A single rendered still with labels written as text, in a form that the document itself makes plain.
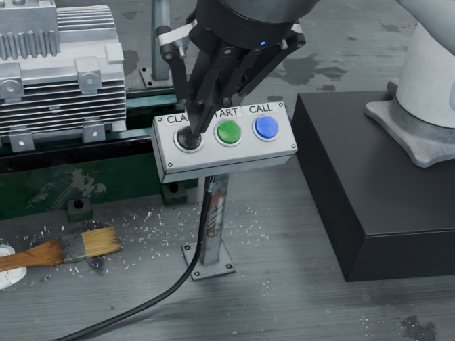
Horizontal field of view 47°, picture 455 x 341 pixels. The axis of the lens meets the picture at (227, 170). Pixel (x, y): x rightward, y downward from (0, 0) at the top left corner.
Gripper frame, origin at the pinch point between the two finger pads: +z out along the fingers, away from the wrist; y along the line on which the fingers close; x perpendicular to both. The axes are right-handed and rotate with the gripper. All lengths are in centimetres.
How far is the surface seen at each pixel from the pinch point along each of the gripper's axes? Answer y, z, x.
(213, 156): -2.5, 8.1, 2.7
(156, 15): -9, 43, -42
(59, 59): 12.7, 17.0, -17.6
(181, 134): 0.9, 7.3, -0.3
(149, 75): -8, 58, -37
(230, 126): -5.3, 7.3, -0.5
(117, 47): 4.9, 15.1, -17.6
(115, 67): 5.3, 17.6, -15.9
